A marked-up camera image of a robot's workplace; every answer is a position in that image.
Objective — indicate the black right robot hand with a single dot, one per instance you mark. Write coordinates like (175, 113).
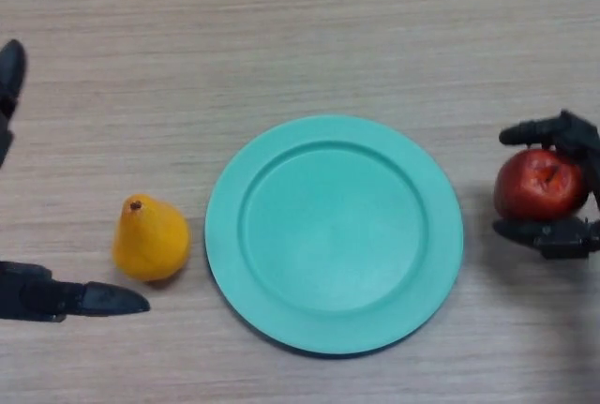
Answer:
(562, 230)

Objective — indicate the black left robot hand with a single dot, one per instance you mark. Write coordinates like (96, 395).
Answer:
(42, 295)

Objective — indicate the red apple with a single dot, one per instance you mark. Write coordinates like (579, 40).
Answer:
(539, 184)

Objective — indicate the green round plate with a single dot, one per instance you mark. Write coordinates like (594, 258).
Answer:
(334, 235)

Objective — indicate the yellow pear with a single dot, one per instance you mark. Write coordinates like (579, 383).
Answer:
(151, 241)

